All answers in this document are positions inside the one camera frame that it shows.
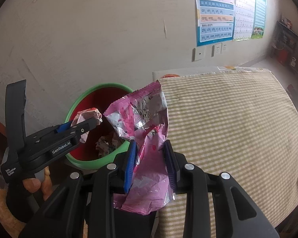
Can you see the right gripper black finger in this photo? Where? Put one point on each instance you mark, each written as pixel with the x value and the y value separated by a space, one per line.
pixel 81 128

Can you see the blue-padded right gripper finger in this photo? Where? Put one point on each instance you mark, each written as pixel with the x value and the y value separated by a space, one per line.
pixel 187 179
pixel 113 178

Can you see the green-rimmed red trash bin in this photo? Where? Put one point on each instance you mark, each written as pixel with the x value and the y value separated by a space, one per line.
pixel 100 96

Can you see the dark side table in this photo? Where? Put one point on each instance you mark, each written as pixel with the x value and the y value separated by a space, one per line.
pixel 285 38

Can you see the white double wall socket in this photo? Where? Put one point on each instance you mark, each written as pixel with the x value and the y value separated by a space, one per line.
pixel 218 49

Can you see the red white wrapper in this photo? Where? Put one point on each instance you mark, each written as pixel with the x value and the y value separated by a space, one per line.
pixel 92 113

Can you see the person's left hand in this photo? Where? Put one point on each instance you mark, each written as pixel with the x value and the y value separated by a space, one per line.
pixel 33 185

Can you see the blue pinyin wall poster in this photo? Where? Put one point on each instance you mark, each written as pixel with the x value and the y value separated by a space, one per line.
pixel 214 21

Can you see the green number wall poster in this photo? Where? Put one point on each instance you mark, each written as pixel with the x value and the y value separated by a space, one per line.
pixel 259 19

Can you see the white chart wall poster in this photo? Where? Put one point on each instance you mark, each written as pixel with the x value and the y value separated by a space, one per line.
pixel 244 19

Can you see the pink foil snack bag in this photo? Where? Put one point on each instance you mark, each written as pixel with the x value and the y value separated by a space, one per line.
pixel 142 117

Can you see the red box under table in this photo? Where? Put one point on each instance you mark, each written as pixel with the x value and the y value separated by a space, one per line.
pixel 282 56

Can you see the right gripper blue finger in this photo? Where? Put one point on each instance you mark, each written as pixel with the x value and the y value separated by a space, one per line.
pixel 63 127

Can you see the beige checkered tablecloth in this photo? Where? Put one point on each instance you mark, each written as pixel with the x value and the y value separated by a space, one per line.
pixel 241 122

